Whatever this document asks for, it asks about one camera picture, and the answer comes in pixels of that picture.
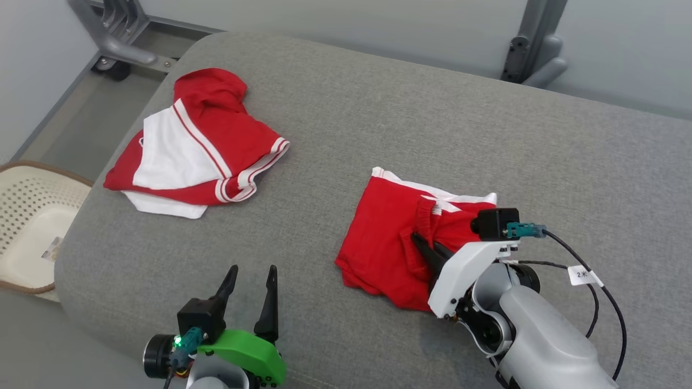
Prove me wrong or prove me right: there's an arm teal connector cable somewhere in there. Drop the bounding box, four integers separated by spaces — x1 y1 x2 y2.
164 327 204 389
506 222 628 380

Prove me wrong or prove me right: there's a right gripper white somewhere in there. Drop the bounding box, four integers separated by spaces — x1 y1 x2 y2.
410 232 520 320

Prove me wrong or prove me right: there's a grey metal frame with caster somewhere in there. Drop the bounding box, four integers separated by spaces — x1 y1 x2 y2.
68 0 180 82

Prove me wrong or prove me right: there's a red white basketball jersey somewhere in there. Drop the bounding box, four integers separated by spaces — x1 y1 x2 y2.
103 68 291 220

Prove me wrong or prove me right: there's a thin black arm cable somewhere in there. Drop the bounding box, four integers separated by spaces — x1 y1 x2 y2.
511 260 600 339

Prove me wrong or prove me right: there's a grey metal partition post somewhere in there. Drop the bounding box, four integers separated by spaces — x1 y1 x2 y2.
500 0 569 90

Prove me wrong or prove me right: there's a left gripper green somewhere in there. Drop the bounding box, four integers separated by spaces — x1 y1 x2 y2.
196 265 288 388

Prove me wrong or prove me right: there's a small paper label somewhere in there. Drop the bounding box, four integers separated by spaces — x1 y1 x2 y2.
42 236 65 263

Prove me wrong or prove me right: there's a white cable label tag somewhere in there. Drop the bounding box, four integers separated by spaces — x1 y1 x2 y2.
567 265 604 287

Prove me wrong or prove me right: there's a left arm teal connector cable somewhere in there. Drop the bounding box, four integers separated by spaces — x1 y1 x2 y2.
164 327 204 389

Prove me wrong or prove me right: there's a right arm teal connector cable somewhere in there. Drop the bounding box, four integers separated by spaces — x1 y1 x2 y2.
506 222 628 380

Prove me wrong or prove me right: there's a red shorts white trim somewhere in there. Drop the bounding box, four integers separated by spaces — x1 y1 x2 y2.
335 166 498 313

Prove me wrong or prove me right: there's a cream perforated laundry basket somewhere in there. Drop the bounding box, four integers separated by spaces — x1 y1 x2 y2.
0 160 94 296

